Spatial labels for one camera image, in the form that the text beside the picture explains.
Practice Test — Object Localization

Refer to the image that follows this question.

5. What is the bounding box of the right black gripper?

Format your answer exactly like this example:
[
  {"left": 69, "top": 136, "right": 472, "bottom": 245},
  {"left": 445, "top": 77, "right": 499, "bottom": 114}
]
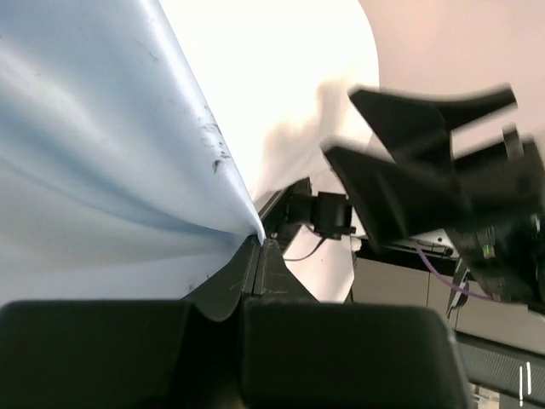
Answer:
[{"left": 321, "top": 127, "right": 544, "bottom": 303}]

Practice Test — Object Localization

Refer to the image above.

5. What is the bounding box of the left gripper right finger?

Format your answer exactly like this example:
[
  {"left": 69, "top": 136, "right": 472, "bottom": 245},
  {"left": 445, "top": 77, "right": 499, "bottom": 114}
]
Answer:
[{"left": 240, "top": 238, "right": 472, "bottom": 408}]

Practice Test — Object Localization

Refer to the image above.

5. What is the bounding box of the light blue pillowcase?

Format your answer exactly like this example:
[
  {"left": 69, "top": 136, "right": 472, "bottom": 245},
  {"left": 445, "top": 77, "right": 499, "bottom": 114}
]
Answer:
[{"left": 1, "top": 1, "right": 264, "bottom": 303}]

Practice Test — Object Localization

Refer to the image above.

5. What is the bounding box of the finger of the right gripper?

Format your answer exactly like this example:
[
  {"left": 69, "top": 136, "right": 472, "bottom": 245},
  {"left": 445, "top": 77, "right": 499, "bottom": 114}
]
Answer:
[{"left": 349, "top": 85, "right": 516, "bottom": 170}]

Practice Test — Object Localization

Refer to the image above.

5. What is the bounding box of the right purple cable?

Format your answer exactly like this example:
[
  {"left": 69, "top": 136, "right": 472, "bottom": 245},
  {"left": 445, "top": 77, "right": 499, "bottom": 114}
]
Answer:
[{"left": 415, "top": 244, "right": 495, "bottom": 304}]

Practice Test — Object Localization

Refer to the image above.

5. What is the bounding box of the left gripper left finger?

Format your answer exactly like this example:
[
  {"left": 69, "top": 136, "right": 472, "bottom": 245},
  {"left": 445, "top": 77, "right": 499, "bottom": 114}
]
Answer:
[{"left": 1, "top": 238, "right": 261, "bottom": 408}]

